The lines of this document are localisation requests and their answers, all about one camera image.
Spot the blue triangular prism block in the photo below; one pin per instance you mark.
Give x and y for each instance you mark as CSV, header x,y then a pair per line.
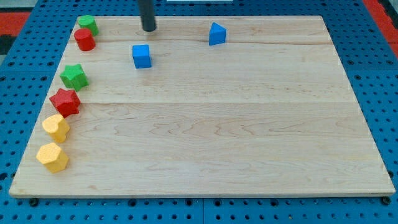
x,y
217,34

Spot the green cylinder block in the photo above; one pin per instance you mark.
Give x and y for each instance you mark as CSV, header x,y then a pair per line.
x,y
88,22

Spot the wooden board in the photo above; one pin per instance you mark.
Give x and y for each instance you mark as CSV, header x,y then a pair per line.
x,y
268,113

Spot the yellow heart block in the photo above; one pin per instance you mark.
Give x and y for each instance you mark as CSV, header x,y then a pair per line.
x,y
56,127

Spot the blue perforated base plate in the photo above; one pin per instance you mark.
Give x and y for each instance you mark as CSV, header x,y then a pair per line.
x,y
33,36

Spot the yellow hexagon block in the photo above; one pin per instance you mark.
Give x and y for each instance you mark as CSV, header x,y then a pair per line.
x,y
52,157

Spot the red cylinder block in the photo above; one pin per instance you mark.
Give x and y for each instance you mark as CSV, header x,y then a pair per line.
x,y
84,39

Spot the green star block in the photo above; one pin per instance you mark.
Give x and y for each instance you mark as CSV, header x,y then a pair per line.
x,y
74,77

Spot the blue cube block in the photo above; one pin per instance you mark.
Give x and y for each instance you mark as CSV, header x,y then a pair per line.
x,y
141,56

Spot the red star block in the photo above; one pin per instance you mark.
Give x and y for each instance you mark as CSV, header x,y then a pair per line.
x,y
66,102

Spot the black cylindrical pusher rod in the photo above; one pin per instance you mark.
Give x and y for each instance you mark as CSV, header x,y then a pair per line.
x,y
147,15

